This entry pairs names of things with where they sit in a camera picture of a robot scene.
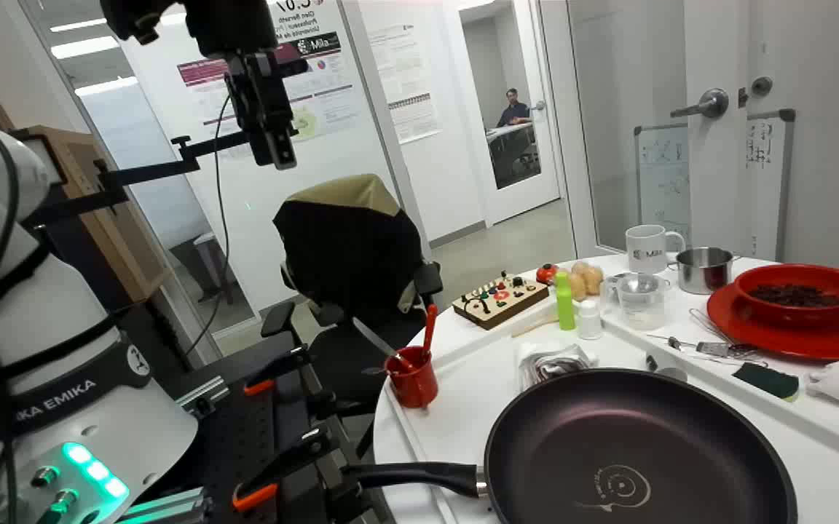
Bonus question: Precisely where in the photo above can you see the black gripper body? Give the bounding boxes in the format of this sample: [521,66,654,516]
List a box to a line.
[224,48,297,136]

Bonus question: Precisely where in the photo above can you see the white cloth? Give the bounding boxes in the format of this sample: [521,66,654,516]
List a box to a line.
[520,342,649,388]

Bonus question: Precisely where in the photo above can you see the poster with purple band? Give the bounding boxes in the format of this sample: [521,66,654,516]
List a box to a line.
[174,56,240,90]

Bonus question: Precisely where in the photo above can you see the white paper notice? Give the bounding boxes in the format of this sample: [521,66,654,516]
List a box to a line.
[371,24,444,144]

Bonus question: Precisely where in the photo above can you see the light wooden board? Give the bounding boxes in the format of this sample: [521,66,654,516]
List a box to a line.
[10,125,168,304]

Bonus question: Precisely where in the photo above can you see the distant person at desk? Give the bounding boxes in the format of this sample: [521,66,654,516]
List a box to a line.
[496,84,537,128]

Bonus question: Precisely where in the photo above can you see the wooden sushi board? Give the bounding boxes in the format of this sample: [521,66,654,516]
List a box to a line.
[451,272,554,331]

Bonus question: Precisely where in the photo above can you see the red measuring cup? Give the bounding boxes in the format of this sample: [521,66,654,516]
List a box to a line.
[383,304,444,410]

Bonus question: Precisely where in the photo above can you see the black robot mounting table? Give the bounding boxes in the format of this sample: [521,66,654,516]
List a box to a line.
[116,317,393,524]

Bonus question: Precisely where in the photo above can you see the green squeeze bottle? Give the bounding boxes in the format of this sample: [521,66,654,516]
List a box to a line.
[552,267,579,331]

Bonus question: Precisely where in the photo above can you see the small white bottle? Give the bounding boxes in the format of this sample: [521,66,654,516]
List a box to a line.
[575,298,607,342]

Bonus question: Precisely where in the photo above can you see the shallow steel bowl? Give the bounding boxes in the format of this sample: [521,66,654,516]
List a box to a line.
[604,272,671,307]

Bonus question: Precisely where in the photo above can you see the white mug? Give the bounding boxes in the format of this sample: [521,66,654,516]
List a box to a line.
[623,222,687,277]

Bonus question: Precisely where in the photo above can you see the small standing whiteboard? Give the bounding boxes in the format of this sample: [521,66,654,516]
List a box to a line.
[633,120,693,245]
[742,109,796,263]

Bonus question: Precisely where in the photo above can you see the clear plastic cup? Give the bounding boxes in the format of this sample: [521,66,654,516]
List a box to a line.
[611,289,671,334]

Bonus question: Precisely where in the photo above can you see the grey marker pen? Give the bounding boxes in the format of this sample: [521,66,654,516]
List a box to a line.
[667,331,735,360]

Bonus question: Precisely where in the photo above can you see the door lock knob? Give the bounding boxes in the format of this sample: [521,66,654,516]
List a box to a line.
[738,75,776,112]

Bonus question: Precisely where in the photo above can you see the dark beans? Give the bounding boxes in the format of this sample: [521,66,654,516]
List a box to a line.
[753,283,839,310]

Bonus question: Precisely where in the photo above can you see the red colander bowl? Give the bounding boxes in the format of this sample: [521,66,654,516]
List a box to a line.
[706,279,839,366]

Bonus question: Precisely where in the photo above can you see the black camera mount rod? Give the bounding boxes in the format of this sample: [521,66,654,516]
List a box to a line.
[97,128,256,199]

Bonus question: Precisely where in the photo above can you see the black clamp orange handle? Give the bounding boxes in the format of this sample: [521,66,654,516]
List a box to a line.
[227,424,342,519]
[240,376,284,401]

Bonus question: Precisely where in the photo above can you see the silver door handle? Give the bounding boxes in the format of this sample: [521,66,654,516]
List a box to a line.
[667,88,731,123]

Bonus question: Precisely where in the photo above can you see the dark frying pan black handle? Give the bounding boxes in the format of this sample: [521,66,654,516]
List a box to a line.
[342,366,801,524]

